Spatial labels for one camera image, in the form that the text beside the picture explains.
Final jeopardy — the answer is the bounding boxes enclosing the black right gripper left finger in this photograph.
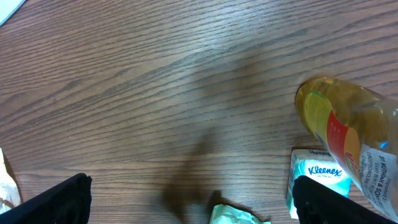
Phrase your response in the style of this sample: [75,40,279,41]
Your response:
[1,173,92,224]

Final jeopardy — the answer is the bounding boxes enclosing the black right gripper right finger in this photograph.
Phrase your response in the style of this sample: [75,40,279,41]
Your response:
[292,176,396,224]

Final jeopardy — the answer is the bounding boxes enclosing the clear bottle with silver cap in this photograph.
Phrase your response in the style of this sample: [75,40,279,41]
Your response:
[295,77,397,221]

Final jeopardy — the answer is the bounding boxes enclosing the teal tissue pack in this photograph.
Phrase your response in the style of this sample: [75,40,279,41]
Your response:
[209,204,271,224]

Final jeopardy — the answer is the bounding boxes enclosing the brown snack packet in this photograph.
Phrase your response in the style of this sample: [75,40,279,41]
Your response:
[0,151,21,214]

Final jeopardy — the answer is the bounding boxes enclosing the small Kleenex tissue pack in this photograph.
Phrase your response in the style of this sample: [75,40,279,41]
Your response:
[287,149,351,219]

